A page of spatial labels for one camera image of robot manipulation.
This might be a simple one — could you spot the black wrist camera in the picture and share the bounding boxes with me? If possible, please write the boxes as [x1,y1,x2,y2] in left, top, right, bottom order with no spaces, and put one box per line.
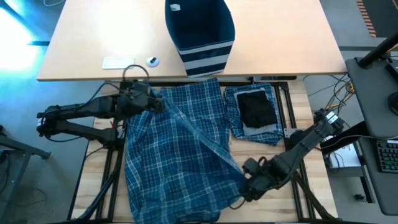
[119,79,150,95]
[241,157,262,175]

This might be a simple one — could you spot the navy white striped laundry bin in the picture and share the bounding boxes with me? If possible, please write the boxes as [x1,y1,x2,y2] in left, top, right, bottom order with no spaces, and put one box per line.
[164,0,236,78]

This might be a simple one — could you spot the grey side desk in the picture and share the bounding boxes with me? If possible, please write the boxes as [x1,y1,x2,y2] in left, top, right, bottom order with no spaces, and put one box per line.
[345,57,398,217]

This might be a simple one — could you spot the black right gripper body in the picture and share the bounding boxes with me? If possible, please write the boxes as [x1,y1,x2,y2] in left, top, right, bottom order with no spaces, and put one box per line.
[244,155,282,200]

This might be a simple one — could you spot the grey garment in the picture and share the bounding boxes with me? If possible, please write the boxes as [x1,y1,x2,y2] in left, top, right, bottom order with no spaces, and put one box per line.
[233,87,281,138]

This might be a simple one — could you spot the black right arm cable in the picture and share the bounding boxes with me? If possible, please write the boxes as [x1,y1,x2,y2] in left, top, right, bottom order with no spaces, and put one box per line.
[228,198,247,210]

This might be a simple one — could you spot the dark grey metal stand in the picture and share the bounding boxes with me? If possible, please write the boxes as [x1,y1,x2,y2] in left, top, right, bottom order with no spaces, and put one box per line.
[0,124,52,224]

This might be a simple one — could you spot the black garment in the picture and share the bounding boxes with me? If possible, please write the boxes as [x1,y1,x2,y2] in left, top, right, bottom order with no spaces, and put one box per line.
[236,90,279,129]

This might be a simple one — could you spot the white box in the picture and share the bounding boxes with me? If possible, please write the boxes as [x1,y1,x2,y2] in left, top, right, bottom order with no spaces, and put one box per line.
[323,132,364,170]

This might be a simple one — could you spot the black desk device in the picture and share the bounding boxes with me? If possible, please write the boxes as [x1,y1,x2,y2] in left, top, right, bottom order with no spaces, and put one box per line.
[385,57,398,82]

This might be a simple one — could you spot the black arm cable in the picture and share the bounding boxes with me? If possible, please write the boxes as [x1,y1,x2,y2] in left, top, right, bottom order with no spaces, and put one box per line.
[122,63,150,83]
[228,198,247,210]

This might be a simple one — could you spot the dark patterned garment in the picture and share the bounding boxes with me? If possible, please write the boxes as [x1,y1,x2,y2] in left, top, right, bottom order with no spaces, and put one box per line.
[124,77,247,224]

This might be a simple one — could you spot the black desk leg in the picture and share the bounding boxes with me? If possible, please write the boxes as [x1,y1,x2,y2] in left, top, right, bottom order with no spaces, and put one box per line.
[320,120,369,156]

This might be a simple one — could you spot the yellow cable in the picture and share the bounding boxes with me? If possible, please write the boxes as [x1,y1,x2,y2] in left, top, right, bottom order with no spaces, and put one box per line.
[323,83,356,113]

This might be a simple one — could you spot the black backlit keyboard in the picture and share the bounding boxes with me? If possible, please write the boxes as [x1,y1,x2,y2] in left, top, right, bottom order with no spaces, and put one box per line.
[376,139,398,174]

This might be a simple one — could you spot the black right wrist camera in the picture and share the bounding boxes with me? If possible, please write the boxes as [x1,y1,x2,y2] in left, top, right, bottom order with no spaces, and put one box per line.
[241,157,262,175]

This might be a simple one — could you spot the light wooden desk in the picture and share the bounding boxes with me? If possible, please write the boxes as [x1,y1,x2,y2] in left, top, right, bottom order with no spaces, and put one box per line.
[36,0,348,82]

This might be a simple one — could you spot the silver flat phone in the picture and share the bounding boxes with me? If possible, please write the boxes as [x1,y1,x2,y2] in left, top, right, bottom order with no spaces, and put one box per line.
[102,55,136,70]

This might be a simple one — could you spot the blue plaid pajama pants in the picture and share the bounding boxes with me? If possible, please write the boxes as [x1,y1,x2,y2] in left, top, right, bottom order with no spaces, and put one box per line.
[223,82,285,147]

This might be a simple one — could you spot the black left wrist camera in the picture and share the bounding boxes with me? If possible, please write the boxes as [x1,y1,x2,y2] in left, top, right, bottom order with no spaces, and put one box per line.
[119,79,150,95]

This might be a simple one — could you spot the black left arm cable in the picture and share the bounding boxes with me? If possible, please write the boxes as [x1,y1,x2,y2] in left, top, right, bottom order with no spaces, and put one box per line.
[122,63,150,83]

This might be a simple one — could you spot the black round object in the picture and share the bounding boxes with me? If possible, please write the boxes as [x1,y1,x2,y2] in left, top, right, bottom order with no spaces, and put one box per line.
[387,91,398,116]

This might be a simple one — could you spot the black pole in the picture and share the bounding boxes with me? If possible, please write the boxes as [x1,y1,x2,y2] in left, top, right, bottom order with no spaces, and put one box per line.
[356,30,398,68]

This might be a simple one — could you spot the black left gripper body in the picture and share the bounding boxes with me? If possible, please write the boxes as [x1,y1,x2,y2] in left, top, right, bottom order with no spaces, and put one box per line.
[117,88,157,121]

